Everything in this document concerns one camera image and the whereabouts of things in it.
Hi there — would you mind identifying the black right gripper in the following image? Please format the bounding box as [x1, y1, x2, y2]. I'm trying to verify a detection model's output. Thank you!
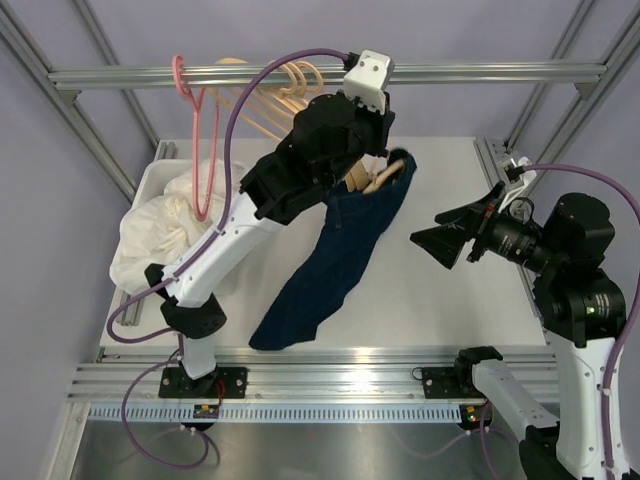
[412, 180, 564, 273]

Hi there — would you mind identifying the dark navy skirt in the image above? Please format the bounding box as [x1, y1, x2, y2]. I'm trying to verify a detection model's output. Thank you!
[249, 148, 417, 351]

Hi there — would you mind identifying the pink plastic hanger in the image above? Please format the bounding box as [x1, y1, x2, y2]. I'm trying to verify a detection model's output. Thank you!
[171, 54, 221, 221]

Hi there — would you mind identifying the white pleated skirt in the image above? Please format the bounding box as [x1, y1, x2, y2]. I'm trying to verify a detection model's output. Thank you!
[109, 157, 251, 294]

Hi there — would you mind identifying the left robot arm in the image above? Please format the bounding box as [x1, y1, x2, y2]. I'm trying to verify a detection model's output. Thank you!
[144, 91, 395, 398]

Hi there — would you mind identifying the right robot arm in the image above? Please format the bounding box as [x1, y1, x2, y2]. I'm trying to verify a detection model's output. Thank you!
[410, 183, 636, 479]

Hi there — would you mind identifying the white plastic basket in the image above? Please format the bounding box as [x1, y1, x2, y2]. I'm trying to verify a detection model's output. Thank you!
[130, 157, 241, 296]

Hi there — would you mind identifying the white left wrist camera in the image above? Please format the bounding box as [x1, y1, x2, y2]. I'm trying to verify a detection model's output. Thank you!
[343, 50, 395, 115]

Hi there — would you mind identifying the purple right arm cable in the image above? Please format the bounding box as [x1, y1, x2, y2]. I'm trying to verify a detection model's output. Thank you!
[514, 163, 640, 476]

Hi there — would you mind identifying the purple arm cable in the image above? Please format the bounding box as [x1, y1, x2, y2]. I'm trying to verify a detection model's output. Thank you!
[107, 48, 351, 345]
[514, 163, 640, 476]

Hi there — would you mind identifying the aluminium frame strut right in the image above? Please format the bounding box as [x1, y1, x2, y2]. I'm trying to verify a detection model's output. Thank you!
[499, 0, 640, 211]

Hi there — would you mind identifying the aluminium frame strut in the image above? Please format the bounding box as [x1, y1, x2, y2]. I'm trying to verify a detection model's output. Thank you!
[1, 1, 160, 200]
[499, 0, 640, 211]

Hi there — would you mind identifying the aluminium hanging rail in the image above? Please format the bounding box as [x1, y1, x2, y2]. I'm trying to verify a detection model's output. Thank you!
[48, 60, 608, 91]

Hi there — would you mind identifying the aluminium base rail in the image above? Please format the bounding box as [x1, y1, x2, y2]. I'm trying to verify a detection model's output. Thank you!
[67, 347, 574, 401]

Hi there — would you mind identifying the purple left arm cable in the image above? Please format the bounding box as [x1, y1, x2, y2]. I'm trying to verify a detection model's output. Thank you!
[107, 48, 351, 345]

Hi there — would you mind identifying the aluminium frame strut left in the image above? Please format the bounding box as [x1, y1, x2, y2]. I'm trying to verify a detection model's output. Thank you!
[1, 1, 160, 200]

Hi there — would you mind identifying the white slotted cable duct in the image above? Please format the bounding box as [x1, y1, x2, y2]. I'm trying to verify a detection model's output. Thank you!
[88, 403, 462, 424]

